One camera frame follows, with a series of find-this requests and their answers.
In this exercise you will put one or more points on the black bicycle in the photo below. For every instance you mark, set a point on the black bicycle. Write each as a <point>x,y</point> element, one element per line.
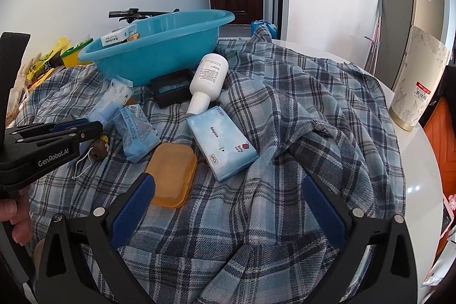
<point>123,13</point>

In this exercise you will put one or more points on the yellow container with green lid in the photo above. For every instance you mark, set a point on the yellow container with green lid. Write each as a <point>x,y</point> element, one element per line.
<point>71,58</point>

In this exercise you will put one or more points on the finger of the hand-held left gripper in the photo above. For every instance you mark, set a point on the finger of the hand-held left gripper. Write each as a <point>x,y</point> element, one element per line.
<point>69,126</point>
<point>91,133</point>

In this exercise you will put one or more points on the beige refrigerator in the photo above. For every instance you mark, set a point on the beige refrigerator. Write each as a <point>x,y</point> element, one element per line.
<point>399,22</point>

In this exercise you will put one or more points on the pink printed paper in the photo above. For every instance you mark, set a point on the pink printed paper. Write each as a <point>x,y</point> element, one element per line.
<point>450,204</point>

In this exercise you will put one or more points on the orange chair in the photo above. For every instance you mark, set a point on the orange chair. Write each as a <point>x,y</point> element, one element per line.
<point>440,133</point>

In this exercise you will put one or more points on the orange translucent soap box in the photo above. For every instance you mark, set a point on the orange translucent soap box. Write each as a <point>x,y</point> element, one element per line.
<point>171,172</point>

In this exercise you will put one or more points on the blue plaid cloth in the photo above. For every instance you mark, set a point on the blue plaid cloth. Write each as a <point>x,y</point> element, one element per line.
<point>285,104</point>

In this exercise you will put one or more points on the yellow snack bag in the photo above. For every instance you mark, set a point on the yellow snack bag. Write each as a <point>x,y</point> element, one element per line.
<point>50,58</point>

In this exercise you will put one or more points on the white carton box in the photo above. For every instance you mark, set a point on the white carton box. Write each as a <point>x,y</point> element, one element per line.
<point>115,37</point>

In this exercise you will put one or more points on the blue barcode tissue packet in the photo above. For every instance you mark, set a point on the blue barcode tissue packet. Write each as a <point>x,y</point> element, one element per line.
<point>135,133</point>

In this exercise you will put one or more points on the clear plastic bag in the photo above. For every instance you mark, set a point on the clear plastic bag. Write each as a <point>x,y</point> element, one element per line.
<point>16,101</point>

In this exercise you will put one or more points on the light blue tissue packet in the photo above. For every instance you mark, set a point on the light blue tissue packet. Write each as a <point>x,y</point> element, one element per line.
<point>103,113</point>

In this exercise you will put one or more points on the floral patterned cylinder bin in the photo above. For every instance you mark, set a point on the floral patterned cylinder bin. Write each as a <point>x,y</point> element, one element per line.
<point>413,83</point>

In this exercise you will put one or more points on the blue plastic bag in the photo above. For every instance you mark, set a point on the blue plastic bag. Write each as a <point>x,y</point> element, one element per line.
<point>254,24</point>

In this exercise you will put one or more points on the blue plastic basin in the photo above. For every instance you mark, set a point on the blue plastic basin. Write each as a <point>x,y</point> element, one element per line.
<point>171,47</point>

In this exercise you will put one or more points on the person's left hand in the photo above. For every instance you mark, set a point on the person's left hand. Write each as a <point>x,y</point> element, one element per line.
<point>16,218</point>

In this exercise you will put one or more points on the blue wet wipes packet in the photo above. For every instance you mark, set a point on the blue wet wipes packet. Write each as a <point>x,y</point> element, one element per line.
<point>221,143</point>

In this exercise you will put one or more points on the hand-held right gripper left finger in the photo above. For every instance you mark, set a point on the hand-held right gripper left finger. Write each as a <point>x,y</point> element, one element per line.
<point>133,208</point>

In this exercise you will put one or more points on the black square frame box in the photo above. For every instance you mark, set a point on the black square frame box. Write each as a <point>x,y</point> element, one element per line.
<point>171,86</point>

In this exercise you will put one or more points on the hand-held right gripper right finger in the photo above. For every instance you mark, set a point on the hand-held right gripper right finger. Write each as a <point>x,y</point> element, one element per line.
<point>324,211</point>

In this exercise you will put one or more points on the white plastic bottle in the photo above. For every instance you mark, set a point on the white plastic bottle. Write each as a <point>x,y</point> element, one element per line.
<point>208,76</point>

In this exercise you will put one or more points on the folded drying rack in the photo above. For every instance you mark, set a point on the folded drying rack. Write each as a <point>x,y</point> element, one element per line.
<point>378,15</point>

